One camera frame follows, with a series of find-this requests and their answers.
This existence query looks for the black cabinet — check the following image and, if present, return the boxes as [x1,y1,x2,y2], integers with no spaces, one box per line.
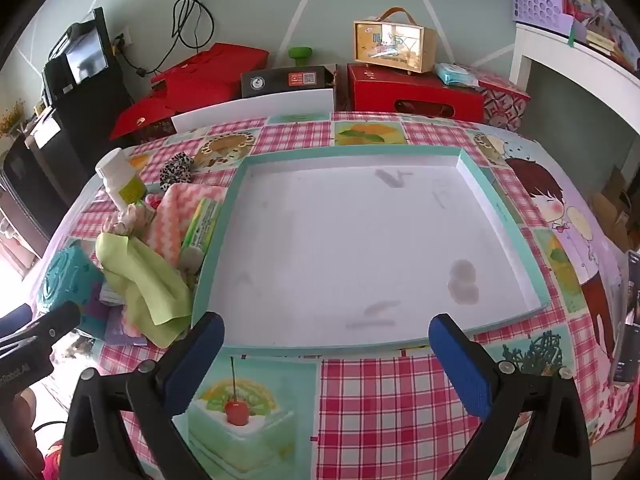
[0,77,133,271]

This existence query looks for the person's left hand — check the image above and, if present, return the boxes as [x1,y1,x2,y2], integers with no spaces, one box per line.
[0,391,46,478]

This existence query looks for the shallow teal cardboard box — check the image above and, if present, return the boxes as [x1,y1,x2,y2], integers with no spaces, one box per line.
[192,142,553,350]

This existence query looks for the black monitor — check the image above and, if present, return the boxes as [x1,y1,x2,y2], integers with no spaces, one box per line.
[42,7,123,106]

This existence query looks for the red patterned box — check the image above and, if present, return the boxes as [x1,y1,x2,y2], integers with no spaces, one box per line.
[467,67,532,133]

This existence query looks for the black cables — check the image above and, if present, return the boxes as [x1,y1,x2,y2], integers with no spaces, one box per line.
[112,0,216,78]

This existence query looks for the black box with orange label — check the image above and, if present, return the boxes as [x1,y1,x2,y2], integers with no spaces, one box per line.
[240,63,338,98]

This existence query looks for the yellow flowers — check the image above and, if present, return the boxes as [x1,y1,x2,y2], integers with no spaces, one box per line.
[0,100,31,136]

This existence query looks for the blue wet wipes pack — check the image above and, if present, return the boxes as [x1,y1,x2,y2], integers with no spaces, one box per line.
[434,61,481,86]

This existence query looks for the pile of books and stationery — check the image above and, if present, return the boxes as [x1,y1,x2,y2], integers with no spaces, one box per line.
[565,0,640,68]

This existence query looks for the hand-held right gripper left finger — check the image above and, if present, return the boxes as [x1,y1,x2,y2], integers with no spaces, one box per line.
[64,311,226,480]

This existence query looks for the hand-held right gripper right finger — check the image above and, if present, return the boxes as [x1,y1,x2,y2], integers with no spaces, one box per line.
[428,313,593,480]

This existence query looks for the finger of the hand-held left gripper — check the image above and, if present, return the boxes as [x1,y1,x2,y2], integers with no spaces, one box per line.
[30,301,82,345]

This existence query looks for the red cloth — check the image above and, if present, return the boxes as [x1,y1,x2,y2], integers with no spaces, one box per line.
[42,452,66,480]

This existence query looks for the red gift bags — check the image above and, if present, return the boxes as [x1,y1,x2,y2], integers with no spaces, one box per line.
[150,42,271,111]

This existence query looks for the white desk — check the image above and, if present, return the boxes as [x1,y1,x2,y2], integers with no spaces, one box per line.
[509,22,640,136]

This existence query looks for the white bottle with green label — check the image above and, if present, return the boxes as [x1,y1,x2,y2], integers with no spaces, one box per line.
[95,148,148,213]

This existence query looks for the flat red gift bag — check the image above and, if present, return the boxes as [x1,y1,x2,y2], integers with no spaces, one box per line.
[109,102,176,142]

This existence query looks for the leopard print scrunchie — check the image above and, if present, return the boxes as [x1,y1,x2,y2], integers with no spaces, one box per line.
[159,154,195,190]

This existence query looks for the pink zigzag cloth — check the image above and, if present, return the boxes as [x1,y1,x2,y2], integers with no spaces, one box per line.
[120,302,151,338]
[145,182,228,266]

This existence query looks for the brown cardboard boxes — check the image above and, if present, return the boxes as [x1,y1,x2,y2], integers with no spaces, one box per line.
[590,165,640,251]

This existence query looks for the light green cloth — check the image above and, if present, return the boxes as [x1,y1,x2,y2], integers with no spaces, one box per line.
[95,232,196,348]

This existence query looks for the pink baby garment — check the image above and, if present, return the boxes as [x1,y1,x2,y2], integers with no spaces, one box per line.
[112,202,161,238]

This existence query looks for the purple packet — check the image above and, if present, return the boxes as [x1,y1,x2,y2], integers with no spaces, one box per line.
[102,305,148,347]

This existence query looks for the black device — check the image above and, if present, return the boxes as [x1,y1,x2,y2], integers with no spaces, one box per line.
[610,250,640,386]

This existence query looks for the red box with window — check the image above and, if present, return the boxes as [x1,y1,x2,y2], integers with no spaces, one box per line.
[346,63,485,122]

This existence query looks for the teal tissue pack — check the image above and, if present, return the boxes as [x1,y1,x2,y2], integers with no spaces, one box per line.
[37,240,108,336]

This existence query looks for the wooden case with leather handle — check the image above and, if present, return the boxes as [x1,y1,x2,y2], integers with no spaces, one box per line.
[352,7,437,76]

